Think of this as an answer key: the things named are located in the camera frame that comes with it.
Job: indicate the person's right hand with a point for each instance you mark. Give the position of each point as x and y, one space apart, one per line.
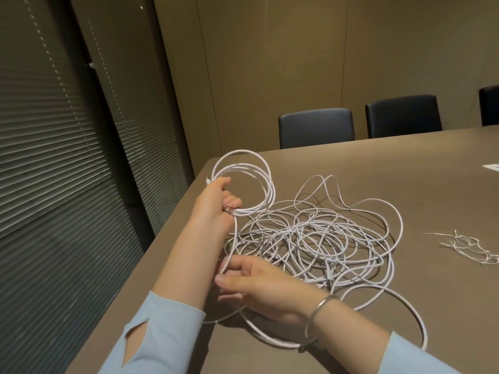
265 288

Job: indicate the person's left hand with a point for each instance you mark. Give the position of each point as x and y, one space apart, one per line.
212 206

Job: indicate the person's left forearm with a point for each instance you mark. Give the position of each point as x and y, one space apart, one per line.
187 264

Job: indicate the dark meeting chair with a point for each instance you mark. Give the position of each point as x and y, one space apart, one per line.
403 116
489 105
315 128

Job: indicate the glass partition with grey blinds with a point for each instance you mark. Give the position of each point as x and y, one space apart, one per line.
58 132

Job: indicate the brown table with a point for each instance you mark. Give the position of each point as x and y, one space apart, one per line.
429 183

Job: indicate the bunch of white twist ties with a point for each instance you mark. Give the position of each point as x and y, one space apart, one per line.
468 249

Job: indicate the white table socket panel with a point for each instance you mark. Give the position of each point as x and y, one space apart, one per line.
492 166

